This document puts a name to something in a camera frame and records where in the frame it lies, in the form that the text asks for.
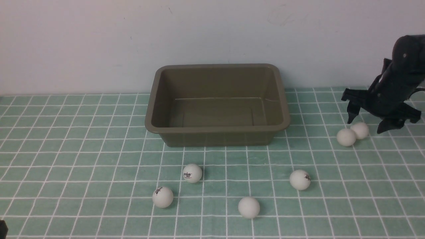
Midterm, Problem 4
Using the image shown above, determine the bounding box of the black object at bottom-left edge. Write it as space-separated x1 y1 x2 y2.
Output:
0 220 9 239

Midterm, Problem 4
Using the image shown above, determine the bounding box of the white ball with logo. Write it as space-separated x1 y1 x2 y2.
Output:
182 163 203 184
152 187 174 208
289 170 311 191

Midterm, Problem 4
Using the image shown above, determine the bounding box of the green checkered table cloth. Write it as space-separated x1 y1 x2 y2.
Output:
0 87 425 239

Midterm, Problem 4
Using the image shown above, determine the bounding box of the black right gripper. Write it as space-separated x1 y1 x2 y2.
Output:
341 35 425 134

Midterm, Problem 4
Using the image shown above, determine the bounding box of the olive green plastic bin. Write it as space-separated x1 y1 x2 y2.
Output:
144 63 291 147

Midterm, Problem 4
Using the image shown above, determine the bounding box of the plain white ball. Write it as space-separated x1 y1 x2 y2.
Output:
350 122 369 140
336 128 357 147
238 197 261 219

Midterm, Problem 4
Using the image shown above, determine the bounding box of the white ball with logo centre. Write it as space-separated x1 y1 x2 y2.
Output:
182 163 203 184

